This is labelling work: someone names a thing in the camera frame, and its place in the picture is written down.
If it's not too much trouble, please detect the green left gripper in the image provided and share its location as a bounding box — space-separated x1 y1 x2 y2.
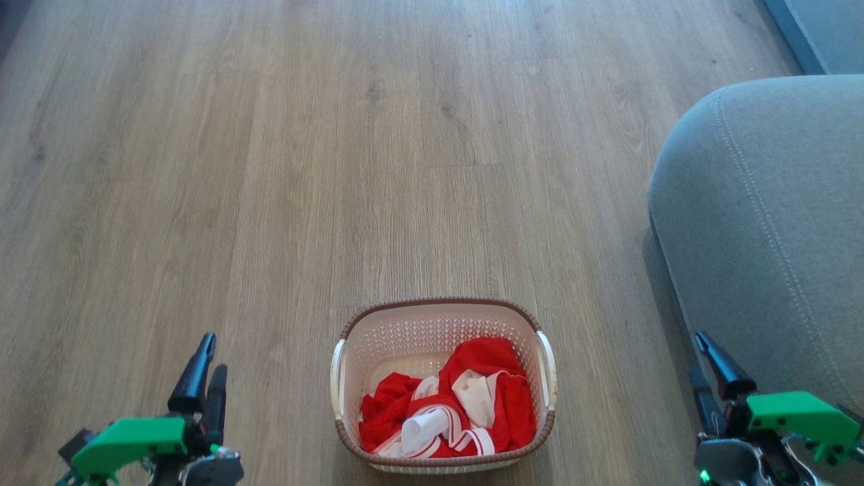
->
55 332 245 486

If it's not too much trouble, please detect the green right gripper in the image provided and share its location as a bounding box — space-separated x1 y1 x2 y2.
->
688 331 864 486

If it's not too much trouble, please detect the red and white garment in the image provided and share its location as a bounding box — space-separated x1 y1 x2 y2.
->
358 337 538 459

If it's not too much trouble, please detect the grey fabric sofa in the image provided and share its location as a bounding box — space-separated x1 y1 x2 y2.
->
648 74 864 439

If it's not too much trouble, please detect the cream perforated laundry basket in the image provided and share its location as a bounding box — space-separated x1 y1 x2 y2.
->
329 297 558 474

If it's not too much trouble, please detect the blue grey upholstered block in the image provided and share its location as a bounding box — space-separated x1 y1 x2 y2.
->
763 0 864 76

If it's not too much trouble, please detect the dark furniture edge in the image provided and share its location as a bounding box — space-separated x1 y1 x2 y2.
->
0 0 32 63

